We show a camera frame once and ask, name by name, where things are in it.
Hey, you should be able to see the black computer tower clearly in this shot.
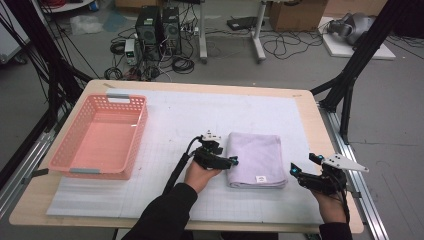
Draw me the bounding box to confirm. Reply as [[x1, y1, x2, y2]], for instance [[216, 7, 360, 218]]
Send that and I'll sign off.
[[135, 5, 163, 61], [161, 6, 183, 56]]

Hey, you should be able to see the white foam mat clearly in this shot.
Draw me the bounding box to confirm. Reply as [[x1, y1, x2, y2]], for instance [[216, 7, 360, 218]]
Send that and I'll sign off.
[[46, 88, 327, 225]]

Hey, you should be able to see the pink perforated plastic basket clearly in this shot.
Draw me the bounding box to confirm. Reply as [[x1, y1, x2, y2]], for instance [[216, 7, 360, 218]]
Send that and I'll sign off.
[[48, 93, 149, 181]]

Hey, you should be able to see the right hand-held gripper cable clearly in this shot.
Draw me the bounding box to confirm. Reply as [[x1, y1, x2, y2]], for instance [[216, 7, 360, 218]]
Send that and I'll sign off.
[[335, 179, 352, 224]]

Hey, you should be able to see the black floor cable bundle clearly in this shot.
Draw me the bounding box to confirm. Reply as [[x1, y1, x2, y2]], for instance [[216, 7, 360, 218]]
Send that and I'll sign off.
[[103, 3, 201, 82]]

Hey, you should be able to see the lilac butterfly print cloth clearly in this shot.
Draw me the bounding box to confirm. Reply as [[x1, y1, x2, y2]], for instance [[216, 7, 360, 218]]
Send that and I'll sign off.
[[225, 131, 289, 190]]

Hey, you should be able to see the brown cardboard box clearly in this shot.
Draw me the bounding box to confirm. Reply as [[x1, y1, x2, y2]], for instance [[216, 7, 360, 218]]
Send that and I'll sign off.
[[269, 0, 329, 33]]

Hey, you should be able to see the white bench power supply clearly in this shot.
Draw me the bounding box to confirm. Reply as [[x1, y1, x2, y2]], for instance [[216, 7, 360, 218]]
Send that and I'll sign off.
[[124, 38, 138, 66]]

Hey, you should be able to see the clear plastic bag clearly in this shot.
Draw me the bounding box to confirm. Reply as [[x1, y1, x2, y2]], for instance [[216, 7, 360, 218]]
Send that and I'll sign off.
[[69, 14, 105, 36]]

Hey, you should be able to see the long black floor cable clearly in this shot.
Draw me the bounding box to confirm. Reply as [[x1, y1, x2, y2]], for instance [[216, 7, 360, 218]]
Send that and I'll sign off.
[[262, 29, 325, 61]]

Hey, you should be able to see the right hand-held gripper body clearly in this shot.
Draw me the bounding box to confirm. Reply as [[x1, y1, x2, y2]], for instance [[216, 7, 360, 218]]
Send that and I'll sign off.
[[298, 153, 370, 197]]

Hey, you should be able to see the aluminium rail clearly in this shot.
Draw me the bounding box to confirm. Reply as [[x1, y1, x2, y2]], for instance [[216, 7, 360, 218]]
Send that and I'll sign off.
[[0, 129, 56, 218], [318, 103, 390, 240]]

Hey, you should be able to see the white desk leg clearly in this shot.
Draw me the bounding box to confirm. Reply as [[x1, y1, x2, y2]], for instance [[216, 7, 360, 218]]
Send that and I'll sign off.
[[198, 0, 210, 64], [251, 0, 268, 64]]

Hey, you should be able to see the hand-held gripper cable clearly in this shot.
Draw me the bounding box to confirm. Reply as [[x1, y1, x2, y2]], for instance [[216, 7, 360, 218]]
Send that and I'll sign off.
[[335, 179, 352, 224], [162, 134, 205, 196]]

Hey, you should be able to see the white power strip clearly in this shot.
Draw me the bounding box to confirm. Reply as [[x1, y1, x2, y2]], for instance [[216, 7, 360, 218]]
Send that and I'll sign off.
[[179, 25, 201, 36]]

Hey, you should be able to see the black flat device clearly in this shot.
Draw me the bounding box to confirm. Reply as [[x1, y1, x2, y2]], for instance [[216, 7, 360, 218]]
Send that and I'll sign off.
[[226, 15, 266, 32]]

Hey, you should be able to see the white floor board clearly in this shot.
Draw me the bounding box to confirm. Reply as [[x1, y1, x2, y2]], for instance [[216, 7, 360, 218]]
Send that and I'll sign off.
[[318, 16, 397, 61]]

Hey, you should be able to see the left hand-held gripper cable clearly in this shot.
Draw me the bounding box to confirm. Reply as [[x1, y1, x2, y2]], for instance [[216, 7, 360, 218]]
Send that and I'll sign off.
[[162, 134, 205, 196]]

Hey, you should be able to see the grey rounded device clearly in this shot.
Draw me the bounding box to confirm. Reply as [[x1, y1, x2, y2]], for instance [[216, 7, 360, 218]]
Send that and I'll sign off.
[[326, 12, 376, 46]]

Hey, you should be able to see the teal sheet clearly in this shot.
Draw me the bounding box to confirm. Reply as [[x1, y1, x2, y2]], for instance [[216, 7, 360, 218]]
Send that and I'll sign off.
[[102, 9, 129, 33]]

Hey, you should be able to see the person's left hand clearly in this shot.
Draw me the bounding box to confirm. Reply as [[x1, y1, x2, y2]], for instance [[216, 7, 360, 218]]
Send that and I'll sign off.
[[183, 161, 223, 195]]

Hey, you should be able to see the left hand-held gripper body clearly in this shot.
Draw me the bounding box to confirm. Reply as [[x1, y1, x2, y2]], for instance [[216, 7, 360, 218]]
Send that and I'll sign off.
[[193, 129, 231, 171]]

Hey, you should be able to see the person's right hand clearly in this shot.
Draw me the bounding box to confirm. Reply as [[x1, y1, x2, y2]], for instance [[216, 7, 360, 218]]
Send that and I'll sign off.
[[311, 189, 349, 225]]

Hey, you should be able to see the black frame strut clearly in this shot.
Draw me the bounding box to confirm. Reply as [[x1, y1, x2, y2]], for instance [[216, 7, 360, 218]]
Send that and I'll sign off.
[[309, 0, 424, 146], [0, 0, 94, 134]]

